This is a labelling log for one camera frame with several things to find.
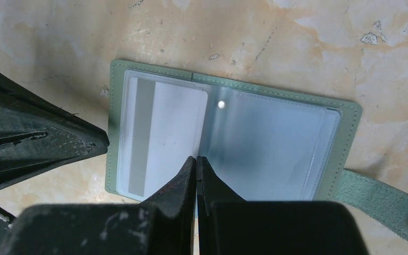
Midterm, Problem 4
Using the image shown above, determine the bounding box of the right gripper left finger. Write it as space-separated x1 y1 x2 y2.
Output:
0 157 197 254

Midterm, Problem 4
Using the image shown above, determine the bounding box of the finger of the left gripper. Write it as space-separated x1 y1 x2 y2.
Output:
0 73 109 242

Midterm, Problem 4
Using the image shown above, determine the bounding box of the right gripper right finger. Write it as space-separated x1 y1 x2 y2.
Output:
196 157 368 254

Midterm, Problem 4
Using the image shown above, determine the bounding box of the green leather card holder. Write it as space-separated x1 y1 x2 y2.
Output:
105 59 408 241

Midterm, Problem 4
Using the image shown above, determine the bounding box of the white card in holder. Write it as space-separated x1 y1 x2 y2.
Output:
116 76 208 201

